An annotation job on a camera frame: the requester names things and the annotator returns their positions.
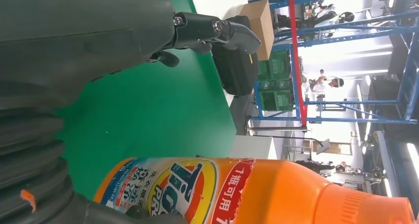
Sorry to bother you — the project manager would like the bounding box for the orange detergent bottle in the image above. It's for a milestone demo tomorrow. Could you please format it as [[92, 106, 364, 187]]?
[[93, 157, 417, 224]]

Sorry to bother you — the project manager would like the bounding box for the green table mat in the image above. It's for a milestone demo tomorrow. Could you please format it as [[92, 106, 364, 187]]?
[[55, 0, 237, 200]]

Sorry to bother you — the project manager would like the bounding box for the black zip case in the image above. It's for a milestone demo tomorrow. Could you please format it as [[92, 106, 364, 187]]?
[[211, 15, 261, 97]]

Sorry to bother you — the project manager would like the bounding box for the brown cardboard box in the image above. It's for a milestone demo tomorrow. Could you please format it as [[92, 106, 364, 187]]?
[[239, 0, 276, 61]]

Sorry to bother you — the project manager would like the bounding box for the orange sticker scrap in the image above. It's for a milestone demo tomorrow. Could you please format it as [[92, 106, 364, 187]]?
[[20, 189, 37, 213]]

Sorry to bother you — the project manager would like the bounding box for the green plastic crate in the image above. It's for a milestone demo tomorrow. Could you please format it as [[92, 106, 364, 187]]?
[[258, 50, 292, 81], [260, 90, 295, 112], [259, 79, 293, 92]]

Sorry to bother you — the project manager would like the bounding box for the white side table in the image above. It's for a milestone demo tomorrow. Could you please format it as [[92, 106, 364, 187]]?
[[229, 134, 279, 160]]

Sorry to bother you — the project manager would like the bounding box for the person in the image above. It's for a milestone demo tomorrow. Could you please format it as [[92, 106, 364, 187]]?
[[309, 69, 345, 95]]

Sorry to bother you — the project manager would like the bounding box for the blue metal rack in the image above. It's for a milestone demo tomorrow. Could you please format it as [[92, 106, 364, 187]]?
[[252, 0, 419, 125]]

